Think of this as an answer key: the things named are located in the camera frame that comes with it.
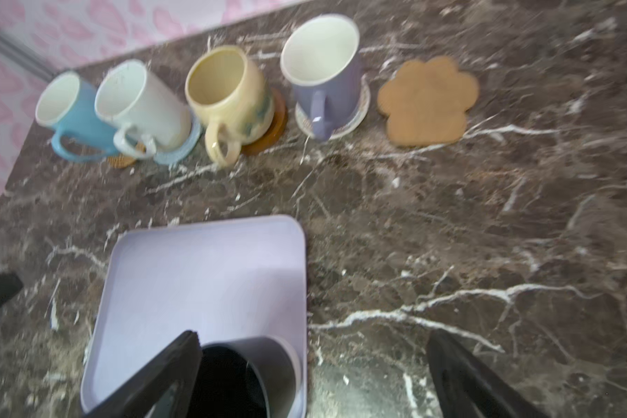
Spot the lilac white mug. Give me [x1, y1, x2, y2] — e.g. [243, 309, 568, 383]
[280, 14, 362, 141]

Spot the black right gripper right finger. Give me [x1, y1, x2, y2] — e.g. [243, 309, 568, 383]
[427, 330, 546, 417]

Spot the light blue mug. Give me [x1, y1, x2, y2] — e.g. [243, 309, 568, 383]
[35, 71, 119, 163]

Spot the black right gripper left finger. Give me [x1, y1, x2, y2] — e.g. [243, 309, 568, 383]
[86, 330, 202, 417]

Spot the black mug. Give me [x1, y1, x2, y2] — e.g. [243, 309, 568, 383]
[188, 336, 302, 417]

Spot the brown flower cork coaster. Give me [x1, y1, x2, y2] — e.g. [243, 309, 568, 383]
[377, 56, 480, 147]

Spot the lilac plastic tray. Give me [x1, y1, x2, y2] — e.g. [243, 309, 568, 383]
[80, 215, 308, 417]

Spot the brown wooden round coaster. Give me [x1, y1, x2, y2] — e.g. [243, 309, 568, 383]
[241, 88, 288, 156]

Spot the yellow beige mug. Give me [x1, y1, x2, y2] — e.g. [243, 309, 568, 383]
[185, 45, 275, 167]

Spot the white speckled mug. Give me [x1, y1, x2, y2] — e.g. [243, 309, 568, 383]
[94, 59, 193, 160]

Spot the aluminium frame struts left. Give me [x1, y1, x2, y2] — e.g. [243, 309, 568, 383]
[0, 30, 59, 82]

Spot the multicolour braided round coaster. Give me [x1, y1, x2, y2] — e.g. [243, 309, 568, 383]
[295, 75, 371, 140]

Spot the woven rattan coaster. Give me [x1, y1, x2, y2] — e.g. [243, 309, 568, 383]
[106, 153, 139, 169]

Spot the grey round coaster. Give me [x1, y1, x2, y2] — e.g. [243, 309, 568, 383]
[153, 109, 204, 166]

